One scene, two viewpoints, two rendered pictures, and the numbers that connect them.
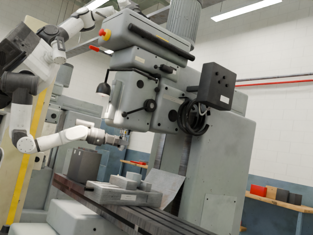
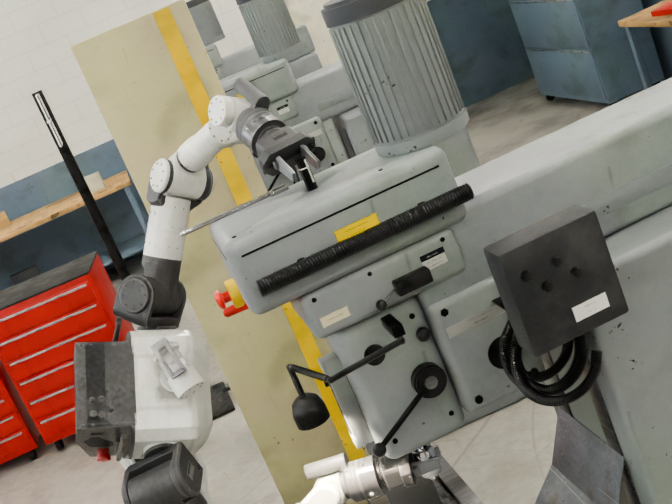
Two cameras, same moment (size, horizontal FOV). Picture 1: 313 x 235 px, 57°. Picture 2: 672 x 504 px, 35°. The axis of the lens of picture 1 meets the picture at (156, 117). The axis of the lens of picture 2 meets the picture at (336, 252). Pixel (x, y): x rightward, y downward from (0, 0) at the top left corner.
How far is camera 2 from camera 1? 147 cm
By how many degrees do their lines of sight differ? 37
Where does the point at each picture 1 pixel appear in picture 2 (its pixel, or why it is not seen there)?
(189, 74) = (489, 219)
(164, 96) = (451, 334)
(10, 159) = (284, 379)
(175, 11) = (352, 72)
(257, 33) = not seen: outside the picture
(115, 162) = (613, 20)
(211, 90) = (533, 326)
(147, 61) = (355, 302)
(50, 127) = not seen: hidden behind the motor
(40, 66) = (168, 419)
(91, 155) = not seen: hidden behind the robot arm
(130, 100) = (376, 405)
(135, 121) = (417, 432)
